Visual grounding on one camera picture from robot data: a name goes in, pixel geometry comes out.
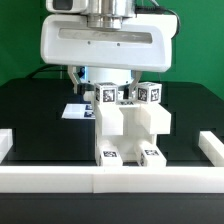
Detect white fiducial marker sheet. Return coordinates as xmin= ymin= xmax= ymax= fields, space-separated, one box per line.
xmin=62 ymin=104 xmax=95 ymax=119

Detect white chair seat part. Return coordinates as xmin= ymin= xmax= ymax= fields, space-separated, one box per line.
xmin=95 ymin=105 xmax=157 ymax=162

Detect white tagged cube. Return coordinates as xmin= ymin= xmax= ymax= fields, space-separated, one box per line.
xmin=94 ymin=82 xmax=118 ymax=104
xmin=136 ymin=82 xmax=162 ymax=104

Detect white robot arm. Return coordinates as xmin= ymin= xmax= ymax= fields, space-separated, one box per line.
xmin=41 ymin=0 xmax=181 ymax=92

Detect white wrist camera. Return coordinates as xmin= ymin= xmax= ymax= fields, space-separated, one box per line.
xmin=46 ymin=0 xmax=88 ymax=13

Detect white left fence block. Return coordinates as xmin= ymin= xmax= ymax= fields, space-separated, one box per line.
xmin=0 ymin=129 xmax=13 ymax=163

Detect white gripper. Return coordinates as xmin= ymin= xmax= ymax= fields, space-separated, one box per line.
xmin=41 ymin=14 xmax=177 ymax=99

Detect black cable bundle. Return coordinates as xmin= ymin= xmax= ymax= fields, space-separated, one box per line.
xmin=25 ymin=63 xmax=73 ymax=80

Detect white chair back part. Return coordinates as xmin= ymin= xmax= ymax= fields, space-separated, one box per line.
xmin=84 ymin=91 xmax=171 ymax=136

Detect white front fence bar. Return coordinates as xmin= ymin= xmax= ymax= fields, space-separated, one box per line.
xmin=0 ymin=166 xmax=224 ymax=193

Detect white fence bar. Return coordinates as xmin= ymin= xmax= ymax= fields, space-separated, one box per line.
xmin=0 ymin=166 xmax=224 ymax=193
xmin=198 ymin=131 xmax=224 ymax=167

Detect white right fence bar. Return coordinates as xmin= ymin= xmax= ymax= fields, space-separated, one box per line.
xmin=198 ymin=131 xmax=224 ymax=167

